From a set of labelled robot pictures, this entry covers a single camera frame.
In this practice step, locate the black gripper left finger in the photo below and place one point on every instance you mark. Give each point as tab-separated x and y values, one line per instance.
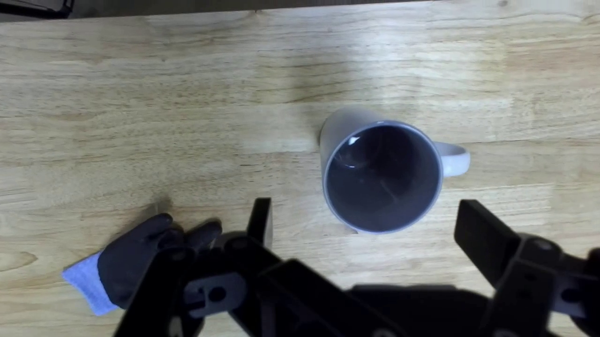
260	222

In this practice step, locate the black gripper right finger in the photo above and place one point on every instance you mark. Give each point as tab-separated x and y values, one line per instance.
489	244

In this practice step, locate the white ceramic mug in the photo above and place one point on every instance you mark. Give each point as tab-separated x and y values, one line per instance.
384	175

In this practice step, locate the dark grey work glove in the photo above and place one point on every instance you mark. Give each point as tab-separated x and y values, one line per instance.
110	278

